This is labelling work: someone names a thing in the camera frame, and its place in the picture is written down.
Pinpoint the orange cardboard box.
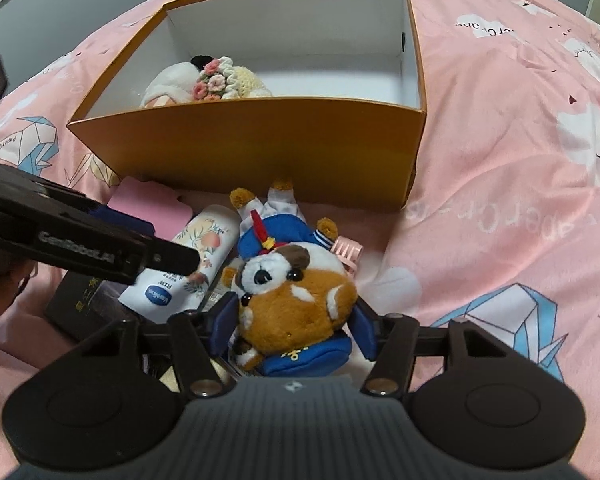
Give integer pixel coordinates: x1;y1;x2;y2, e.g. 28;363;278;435
66;0;427;212

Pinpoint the black box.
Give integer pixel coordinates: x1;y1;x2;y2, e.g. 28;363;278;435
44;270;146;343

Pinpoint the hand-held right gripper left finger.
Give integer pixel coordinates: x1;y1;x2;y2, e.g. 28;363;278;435
100;292;240;398

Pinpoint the white plush toy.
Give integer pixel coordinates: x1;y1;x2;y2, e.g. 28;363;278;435
140;55;211;108

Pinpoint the pink printed blanket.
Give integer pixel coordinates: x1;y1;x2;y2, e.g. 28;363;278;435
0;0;600;461

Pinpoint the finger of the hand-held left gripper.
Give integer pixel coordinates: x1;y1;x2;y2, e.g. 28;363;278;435
87;205;156;239
124;236;201;283

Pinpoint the pink hair clip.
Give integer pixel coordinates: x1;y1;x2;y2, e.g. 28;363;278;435
330;236;365;276

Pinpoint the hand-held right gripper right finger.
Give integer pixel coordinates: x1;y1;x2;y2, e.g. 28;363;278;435
351;299;486;398

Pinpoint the brown plush dog toy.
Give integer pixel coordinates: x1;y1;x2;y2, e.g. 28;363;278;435
221;177;358;378

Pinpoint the white lotion tube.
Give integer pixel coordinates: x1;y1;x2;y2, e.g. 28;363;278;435
118;205;241;325

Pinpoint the pink box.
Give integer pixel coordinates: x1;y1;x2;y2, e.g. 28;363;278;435
107;176;193;242

